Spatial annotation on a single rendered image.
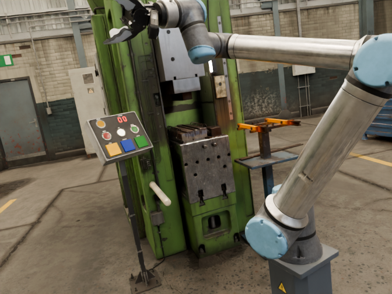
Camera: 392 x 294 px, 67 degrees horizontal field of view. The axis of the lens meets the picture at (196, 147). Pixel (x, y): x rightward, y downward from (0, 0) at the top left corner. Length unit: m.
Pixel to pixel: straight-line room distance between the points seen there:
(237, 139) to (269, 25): 6.70
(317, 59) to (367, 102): 0.25
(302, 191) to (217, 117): 1.57
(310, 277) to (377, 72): 0.77
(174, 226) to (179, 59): 1.28
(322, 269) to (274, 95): 7.79
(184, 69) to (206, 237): 1.27
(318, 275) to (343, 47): 0.81
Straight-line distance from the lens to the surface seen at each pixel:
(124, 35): 1.01
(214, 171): 2.24
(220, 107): 2.42
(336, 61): 1.00
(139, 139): 1.93
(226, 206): 2.37
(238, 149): 2.53
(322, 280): 1.33
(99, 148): 1.83
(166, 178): 2.34
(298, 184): 0.93
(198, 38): 1.06
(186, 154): 2.13
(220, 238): 2.44
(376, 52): 0.81
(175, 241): 2.53
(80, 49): 8.22
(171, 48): 2.16
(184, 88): 2.16
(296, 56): 1.03
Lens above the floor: 1.30
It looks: 11 degrees down
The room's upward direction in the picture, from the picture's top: 9 degrees counter-clockwise
